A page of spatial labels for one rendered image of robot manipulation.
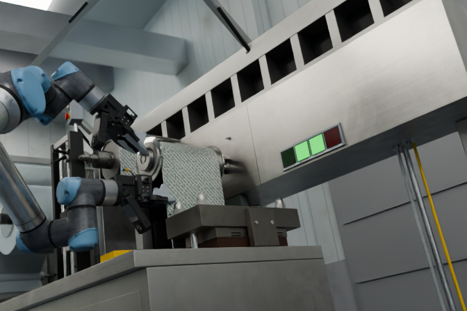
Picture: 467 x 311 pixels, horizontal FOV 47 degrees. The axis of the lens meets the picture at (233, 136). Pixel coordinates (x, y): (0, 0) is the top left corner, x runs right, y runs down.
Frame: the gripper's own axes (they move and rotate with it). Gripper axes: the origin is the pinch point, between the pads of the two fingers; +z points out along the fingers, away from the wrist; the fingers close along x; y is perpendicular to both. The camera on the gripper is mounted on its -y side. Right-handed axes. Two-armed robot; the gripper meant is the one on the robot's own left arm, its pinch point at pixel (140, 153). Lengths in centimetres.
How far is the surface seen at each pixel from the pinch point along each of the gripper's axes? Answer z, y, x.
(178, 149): 8.2, 8.3, -4.1
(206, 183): 22.7, 6.0, -4.5
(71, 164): -10.2, -1.9, 28.9
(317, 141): 32, 18, -41
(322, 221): 194, 187, 141
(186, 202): 19.9, -5.1, -4.5
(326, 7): 7, 49, -55
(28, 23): -95, 273, 329
